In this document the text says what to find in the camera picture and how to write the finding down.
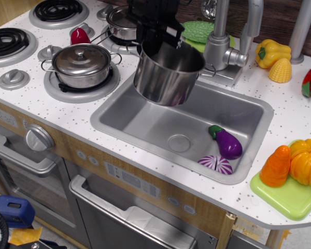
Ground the toy dishwasher door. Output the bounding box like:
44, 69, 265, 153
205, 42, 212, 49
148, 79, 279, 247
67, 163, 218, 248

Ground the light green cutting board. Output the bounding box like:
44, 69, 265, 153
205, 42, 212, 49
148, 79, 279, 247
250, 172, 311, 220

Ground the silver stove knob middle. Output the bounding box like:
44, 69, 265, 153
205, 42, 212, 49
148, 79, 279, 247
37, 45, 62, 62

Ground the silver oven dial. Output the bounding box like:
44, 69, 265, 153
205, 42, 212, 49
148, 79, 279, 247
25, 124, 55, 152

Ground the silver stove knob front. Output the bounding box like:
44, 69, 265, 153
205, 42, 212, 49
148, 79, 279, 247
0, 69, 30, 90

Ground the purple striped toy onion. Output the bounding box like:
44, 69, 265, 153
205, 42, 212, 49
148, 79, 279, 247
198, 155, 233, 175

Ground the front right burner ring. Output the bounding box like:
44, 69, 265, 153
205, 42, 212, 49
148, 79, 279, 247
43, 61, 121, 104

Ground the yellow tape piece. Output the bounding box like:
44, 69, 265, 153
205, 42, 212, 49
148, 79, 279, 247
8, 227, 43, 246

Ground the purple toy eggplant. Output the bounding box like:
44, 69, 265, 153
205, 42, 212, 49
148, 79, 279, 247
208, 125, 243, 160

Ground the clear faucet knob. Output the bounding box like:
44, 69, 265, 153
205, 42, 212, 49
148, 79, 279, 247
201, 0, 217, 20

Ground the silver stove knob rear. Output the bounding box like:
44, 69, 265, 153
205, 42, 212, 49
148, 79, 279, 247
69, 22, 95, 39

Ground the black coil burner rear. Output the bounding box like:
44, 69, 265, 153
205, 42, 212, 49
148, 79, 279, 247
29, 1, 89, 30

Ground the silver stove knob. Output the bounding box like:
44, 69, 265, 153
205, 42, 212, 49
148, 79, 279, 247
37, 45, 62, 62
69, 22, 95, 39
0, 69, 30, 90

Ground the small steel pan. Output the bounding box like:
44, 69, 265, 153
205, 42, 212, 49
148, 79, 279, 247
91, 5, 137, 43

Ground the blue clamp tool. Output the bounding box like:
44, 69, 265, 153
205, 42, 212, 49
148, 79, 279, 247
0, 195, 35, 228

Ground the black cable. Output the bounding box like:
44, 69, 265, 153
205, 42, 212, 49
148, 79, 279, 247
0, 206, 10, 249

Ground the toy oven door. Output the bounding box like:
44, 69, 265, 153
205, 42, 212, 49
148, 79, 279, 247
0, 121, 91, 248

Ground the green toy bitter gourd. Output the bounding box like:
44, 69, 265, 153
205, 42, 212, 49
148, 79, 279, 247
181, 21, 215, 44

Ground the silver toy faucet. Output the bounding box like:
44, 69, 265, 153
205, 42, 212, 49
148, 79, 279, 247
202, 0, 264, 87

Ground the yellow toy corn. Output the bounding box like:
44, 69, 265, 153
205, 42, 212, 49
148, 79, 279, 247
268, 58, 292, 83

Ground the black coil burner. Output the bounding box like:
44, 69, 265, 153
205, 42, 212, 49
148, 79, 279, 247
29, 1, 89, 30
0, 27, 38, 67

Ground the steel pot with lid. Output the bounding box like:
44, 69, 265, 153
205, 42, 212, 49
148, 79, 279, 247
41, 43, 122, 89

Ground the tall steel pot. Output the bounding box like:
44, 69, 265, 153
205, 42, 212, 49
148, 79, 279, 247
126, 42, 217, 106

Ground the black coil burner left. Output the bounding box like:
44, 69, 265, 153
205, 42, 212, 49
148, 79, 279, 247
0, 27, 38, 67

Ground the small green plate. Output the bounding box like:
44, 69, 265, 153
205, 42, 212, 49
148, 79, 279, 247
185, 35, 236, 53

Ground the yellow toy bell pepper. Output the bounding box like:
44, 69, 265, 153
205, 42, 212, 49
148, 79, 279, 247
255, 39, 291, 68

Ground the orange toy carrot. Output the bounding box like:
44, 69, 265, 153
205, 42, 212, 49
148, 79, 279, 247
260, 145, 291, 187

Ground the orange toy pumpkin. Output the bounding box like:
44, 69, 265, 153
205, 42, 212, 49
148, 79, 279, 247
289, 139, 311, 186

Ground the silver post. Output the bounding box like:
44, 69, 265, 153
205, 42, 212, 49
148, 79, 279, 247
289, 0, 311, 64

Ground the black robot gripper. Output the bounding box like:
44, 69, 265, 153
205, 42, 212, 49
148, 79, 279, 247
126, 1, 184, 53

